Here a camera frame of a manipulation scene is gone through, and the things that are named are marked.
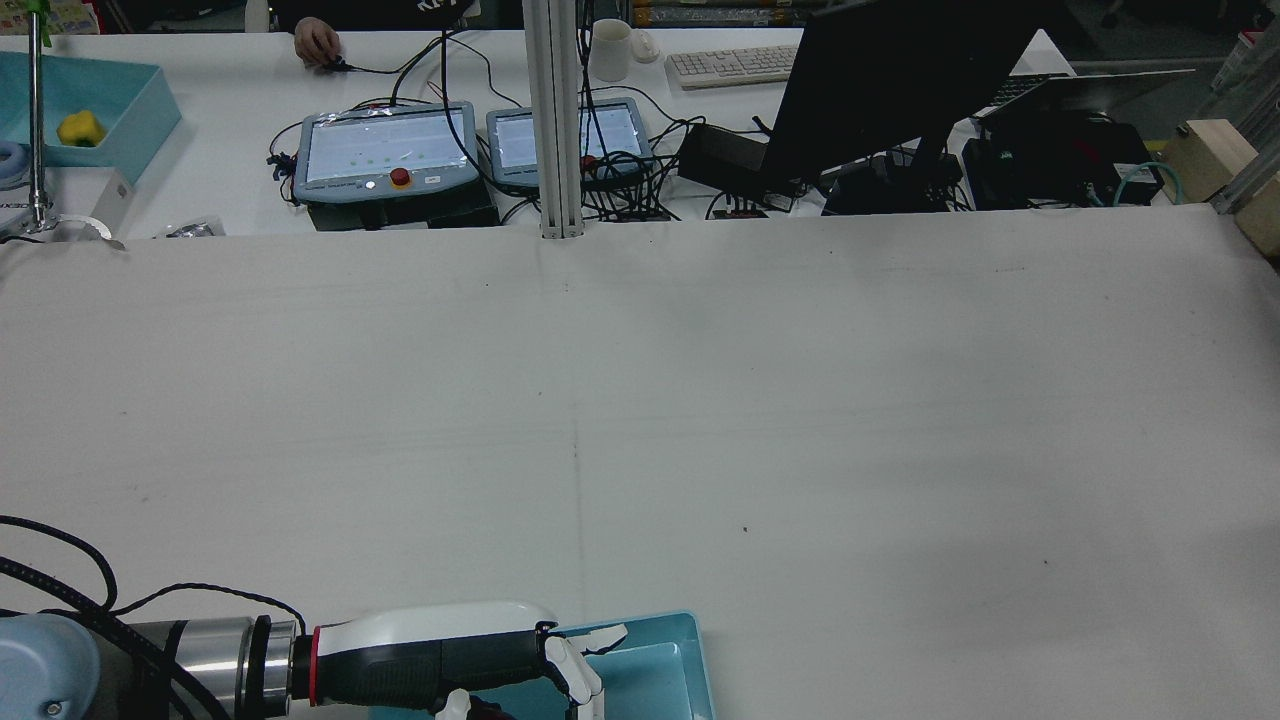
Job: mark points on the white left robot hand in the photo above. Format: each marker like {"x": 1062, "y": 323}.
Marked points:
{"x": 420, "y": 655}

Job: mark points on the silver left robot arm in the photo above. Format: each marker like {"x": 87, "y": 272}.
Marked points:
{"x": 200, "y": 650}

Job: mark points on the light blue plastic bin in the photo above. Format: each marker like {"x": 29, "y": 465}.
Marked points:
{"x": 655, "y": 670}

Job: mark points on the clear plastic bag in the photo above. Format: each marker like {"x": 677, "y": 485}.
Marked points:
{"x": 190, "y": 229}

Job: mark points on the teach pendant with red button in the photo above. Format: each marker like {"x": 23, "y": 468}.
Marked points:
{"x": 385, "y": 150}

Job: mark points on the curved metal stand base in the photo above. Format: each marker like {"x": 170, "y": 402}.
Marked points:
{"x": 85, "y": 228}

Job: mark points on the small teach pendant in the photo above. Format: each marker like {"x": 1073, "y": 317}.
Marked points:
{"x": 615, "y": 135}

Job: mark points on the aluminium column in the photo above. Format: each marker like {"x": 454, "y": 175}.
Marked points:
{"x": 555, "y": 110}

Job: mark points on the black power brick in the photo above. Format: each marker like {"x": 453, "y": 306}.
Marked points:
{"x": 730, "y": 158}

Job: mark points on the light blue storage tray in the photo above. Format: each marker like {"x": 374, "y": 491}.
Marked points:
{"x": 130, "y": 110}

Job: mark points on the person hand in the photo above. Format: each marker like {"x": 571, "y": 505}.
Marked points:
{"x": 317, "y": 40}

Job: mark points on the yellow toy pepper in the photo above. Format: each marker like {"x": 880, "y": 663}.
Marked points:
{"x": 80, "y": 128}

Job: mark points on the white mug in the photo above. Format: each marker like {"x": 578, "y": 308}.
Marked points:
{"x": 610, "y": 50}

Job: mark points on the blue tape roll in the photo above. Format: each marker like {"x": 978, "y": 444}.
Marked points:
{"x": 10, "y": 165}

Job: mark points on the white computer mouse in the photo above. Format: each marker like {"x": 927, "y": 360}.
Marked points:
{"x": 646, "y": 46}

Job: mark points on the metal stand pole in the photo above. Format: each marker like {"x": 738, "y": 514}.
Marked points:
{"x": 37, "y": 120}

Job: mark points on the white keyboard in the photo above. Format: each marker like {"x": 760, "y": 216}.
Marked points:
{"x": 735, "y": 66}

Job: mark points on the stacked books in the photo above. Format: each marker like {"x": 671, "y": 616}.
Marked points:
{"x": 730, "y": 12}

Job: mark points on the colourful printed box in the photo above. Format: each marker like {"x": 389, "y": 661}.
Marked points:
{"x": 65, "y": 15}

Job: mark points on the black monitor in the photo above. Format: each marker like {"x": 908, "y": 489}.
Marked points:
{"x": 890, "y": 80}

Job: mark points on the black computer box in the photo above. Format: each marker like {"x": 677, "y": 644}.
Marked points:
{"x": 1060, "y": 160}

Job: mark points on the grey laptop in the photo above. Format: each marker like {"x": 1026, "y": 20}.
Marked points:
{"x": 1090, "y": 88}

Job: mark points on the wooden block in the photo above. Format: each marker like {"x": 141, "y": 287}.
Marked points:
{"x": 1215, "y": 160}

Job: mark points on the aluminium frame profile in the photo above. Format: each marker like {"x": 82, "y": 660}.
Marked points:
{"x": 1250, "y": 150}

